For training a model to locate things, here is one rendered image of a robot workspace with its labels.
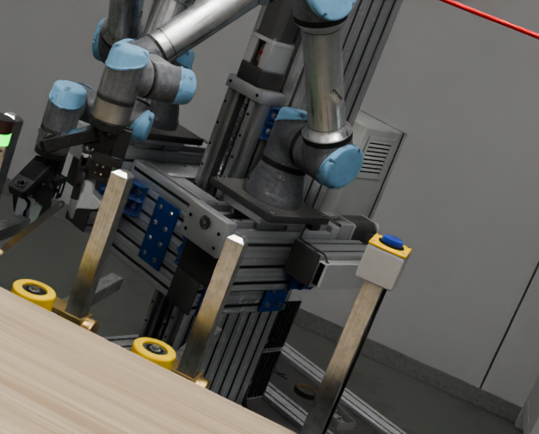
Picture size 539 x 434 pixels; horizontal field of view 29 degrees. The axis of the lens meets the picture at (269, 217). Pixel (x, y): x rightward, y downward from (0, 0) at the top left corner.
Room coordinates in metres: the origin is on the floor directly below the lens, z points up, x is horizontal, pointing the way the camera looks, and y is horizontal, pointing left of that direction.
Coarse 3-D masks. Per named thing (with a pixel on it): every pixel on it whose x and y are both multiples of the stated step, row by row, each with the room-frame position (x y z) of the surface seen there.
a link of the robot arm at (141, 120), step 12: (156, 0) 2.38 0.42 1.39; (168, 0) 2.36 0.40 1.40; (180, 0) 2.37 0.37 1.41; (192, 0) 2.39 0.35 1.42; (156, 12) 2.35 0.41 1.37; (168, 12) 2.35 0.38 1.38; (180, 12) 2.37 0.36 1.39; (156, 24) 2.34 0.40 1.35; (144, 108) 2.29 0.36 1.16; (132, 120) 2.26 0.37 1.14; (144, 120) 2.27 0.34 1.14; (144, 132) 2.26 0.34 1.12
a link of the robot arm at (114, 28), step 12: (120, 0) 2.52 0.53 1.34; (132, 0) 2.52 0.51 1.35; (144, 0) 2.58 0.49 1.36; (108, 12) 2.61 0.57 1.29; (120, 12) 2.55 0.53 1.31; (132, 12) 2.56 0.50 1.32; (108, 24) 2.63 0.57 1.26; (120, 24) 2.59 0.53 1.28; (132, 24) 2.60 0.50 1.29; (96, 36) 2.68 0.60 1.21; (108, 36) 2.65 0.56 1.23; (120, 36) 2.63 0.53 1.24; (132, 36) 2.64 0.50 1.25; (96, 48) 2.68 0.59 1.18; (108, 48) 2.66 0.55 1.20
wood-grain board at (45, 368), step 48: (0, 288) 1.67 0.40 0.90; (0, 336) 1.51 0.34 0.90; (48, 336) 1.57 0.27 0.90; (96, 336) 1.64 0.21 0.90; (0, 384) 1.36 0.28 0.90; (48, 384) 1.41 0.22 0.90; (96, 384) 1.47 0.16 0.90; (144, 384) 1.53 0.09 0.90; (192, 384) 1.59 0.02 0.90; (0, 432) 1.24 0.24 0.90; (48, 432) 1.29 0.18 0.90; (96, 432) 1.33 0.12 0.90; (144, 432) 1.38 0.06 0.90; (192, 432) 1.44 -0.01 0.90; (240, 432) 1.49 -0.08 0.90; (288, 432) 1.56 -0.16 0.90
